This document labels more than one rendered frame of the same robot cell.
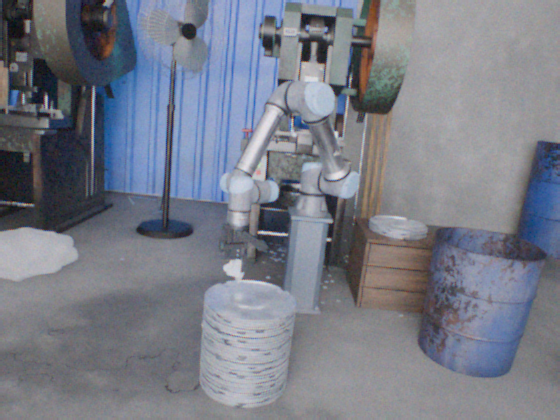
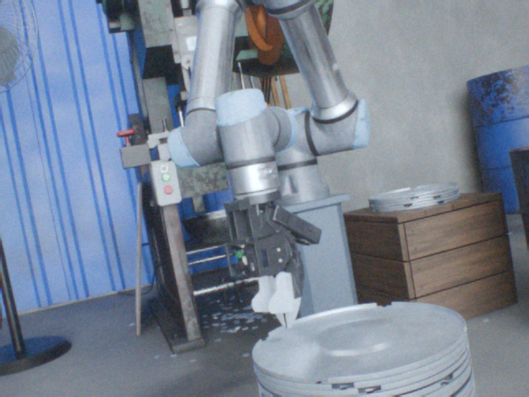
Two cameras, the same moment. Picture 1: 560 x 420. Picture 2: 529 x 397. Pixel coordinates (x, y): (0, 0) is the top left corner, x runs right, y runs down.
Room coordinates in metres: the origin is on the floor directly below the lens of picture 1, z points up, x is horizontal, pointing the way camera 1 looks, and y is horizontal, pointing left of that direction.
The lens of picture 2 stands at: (0.61, 0.35, 0.54)
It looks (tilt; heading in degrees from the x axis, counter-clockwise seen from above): 3 degrees down; 343
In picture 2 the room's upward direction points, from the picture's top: 11 degrees counter-clockwise
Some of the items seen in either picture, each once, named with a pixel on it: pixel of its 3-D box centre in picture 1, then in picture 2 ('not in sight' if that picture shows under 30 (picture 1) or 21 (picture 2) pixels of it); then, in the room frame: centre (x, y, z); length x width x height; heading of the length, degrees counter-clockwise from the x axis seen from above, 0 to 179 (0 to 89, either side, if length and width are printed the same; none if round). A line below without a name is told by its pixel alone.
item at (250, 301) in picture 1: (250, 299); (356, 337); (1.27, 0.05, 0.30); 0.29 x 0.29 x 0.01
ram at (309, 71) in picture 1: (310, 86); (195, 53); (2.67, -0.13, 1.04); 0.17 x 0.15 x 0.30; 179
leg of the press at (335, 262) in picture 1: (338, 183); not in sight; (2.84, -0.40, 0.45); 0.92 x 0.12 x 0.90; 179
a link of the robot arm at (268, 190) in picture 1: (258, 191); (259, 131); (1.48, 0.06, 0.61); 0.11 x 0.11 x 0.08; 49
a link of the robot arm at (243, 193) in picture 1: (241, 193); (245, 129); (1.39, 0.11, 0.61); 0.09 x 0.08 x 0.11; 139
